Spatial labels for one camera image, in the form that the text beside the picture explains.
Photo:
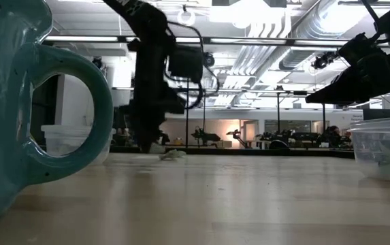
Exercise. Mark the black tripod stand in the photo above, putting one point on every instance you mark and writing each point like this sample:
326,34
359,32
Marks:
187,112

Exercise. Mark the black overhead frame beam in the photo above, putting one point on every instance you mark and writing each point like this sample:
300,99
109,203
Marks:
249,41

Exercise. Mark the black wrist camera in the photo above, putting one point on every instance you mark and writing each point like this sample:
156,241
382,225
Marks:
356,49
186,64

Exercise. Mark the background robot station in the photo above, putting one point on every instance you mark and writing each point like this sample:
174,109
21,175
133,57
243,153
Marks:
300,137
205,136
237,136

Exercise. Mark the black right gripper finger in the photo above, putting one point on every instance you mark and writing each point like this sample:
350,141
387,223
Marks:
341,88
337,101

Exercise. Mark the black monitor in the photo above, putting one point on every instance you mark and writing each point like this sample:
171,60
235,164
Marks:
383,114

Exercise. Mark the silver ceiling duct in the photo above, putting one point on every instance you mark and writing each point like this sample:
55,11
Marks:
313,30

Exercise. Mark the black metal table frame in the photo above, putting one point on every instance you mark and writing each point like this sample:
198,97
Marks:
249,152

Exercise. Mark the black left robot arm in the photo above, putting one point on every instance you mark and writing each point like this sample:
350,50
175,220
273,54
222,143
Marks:
140,20

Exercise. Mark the clear round plastic container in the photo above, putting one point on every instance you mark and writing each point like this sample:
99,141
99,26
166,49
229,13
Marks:
65,139
368,143

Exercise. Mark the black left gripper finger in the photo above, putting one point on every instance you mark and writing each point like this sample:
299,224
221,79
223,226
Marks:
145,132
160,126

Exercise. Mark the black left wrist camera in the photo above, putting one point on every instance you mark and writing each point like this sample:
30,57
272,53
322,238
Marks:
186,64

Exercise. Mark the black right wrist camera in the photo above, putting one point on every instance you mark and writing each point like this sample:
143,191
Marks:
356,49

